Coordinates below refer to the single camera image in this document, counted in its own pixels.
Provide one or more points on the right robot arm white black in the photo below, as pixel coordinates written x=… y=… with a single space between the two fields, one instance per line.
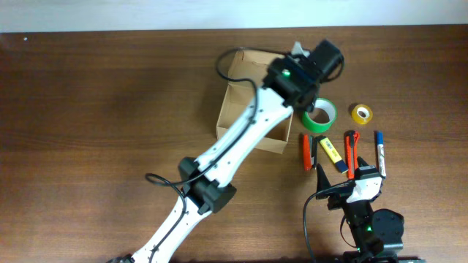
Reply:
x=377 y=234

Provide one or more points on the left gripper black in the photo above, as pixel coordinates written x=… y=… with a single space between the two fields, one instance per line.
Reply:
x=322 y=82

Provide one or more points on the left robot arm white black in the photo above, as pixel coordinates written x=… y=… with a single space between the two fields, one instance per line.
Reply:
x=292 y=82

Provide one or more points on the orange utility knife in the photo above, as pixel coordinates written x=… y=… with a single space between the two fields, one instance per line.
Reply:
x=351 y=139

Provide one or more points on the blue white marker pen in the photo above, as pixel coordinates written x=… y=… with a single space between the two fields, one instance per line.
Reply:
x=381 y=153

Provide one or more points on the yellow highlighter marker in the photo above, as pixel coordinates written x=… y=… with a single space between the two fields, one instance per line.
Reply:
x=333 y=154

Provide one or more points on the small yellow tape roll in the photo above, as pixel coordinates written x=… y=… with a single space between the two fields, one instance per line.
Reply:
x=362 y=114

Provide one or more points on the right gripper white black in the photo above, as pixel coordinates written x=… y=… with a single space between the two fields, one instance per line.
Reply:
x=337 y=200

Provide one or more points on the green tape roll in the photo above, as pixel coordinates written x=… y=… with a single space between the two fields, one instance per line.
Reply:
x=321 y=118

